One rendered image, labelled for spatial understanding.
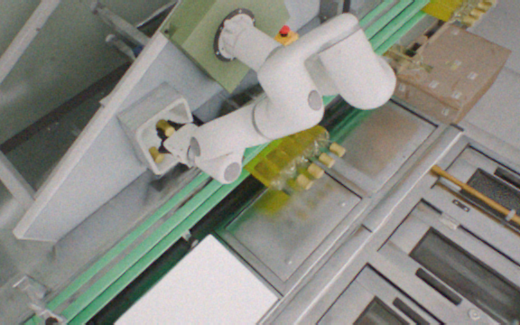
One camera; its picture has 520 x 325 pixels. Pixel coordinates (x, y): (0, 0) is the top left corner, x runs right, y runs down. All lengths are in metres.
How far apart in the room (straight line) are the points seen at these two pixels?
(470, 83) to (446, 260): 3.93
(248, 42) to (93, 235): 0.72
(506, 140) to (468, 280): 4.52
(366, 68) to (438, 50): 4.85
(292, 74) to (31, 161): 1.36
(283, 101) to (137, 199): 0.73
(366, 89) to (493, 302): 0.95
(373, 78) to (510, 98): 5.72
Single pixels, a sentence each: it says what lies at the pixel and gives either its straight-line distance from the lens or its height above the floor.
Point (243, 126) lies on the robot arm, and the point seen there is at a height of 1.15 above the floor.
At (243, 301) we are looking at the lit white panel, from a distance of 1.33.
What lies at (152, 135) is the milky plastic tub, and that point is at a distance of 1.27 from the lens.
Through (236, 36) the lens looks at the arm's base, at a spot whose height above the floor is 0.89.
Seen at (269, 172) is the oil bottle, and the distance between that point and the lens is 1.34.
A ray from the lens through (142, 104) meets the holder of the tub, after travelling 1.17.
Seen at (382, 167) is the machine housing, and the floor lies 1.26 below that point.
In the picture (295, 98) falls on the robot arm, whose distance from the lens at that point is 0.72.
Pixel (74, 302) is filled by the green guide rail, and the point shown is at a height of 0.94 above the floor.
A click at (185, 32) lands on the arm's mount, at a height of 0.83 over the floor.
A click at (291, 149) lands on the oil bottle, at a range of 1.38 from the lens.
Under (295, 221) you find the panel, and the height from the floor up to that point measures 1.17.
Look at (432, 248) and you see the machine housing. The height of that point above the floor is 1.56.
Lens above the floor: 1.56
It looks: 25 degrees down
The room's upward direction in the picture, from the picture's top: 128 degrees clockwise
